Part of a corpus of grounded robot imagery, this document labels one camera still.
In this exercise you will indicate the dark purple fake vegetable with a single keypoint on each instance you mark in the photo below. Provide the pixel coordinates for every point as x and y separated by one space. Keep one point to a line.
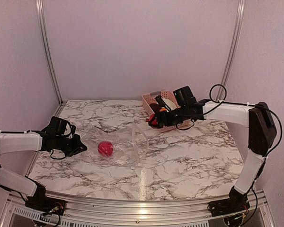
155 107

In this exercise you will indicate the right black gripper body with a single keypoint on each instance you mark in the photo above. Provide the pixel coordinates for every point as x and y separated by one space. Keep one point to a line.
171 120

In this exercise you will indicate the aluminium frame post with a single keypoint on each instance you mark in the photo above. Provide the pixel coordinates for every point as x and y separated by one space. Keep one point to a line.
46 47
234 41

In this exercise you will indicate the left aluminium frame post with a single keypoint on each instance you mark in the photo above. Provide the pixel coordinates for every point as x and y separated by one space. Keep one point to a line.
46 47

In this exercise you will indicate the red fake apple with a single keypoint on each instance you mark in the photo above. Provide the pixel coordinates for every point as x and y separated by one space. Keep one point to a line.
105 148

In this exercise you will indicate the right aluminium frame post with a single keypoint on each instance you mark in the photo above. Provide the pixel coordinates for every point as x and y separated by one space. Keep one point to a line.
234 41

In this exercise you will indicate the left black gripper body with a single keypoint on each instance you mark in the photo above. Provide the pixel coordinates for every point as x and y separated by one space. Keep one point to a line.
68 146

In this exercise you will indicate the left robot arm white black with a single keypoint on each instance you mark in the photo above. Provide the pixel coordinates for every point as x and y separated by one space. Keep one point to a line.
59 134

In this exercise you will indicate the front aluminium rail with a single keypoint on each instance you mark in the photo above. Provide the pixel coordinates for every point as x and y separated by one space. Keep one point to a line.
94 212

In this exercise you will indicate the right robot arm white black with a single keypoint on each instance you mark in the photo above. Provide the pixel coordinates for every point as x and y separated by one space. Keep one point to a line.
262 127

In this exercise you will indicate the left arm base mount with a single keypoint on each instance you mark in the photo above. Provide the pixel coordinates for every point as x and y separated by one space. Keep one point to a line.
47 205

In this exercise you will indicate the dark red fake fruit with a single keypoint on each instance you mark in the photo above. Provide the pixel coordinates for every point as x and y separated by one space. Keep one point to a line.
154 121

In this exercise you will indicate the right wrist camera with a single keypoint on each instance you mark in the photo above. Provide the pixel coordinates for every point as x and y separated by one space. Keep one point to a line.
160 100

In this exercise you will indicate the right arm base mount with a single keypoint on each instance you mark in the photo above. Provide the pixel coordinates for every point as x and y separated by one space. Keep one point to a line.
227 206

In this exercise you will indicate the white fake cabbage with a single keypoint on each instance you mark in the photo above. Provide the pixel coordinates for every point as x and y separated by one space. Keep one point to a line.
170 104

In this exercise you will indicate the clear zip top bag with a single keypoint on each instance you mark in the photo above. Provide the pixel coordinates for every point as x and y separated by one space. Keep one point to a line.
130 146

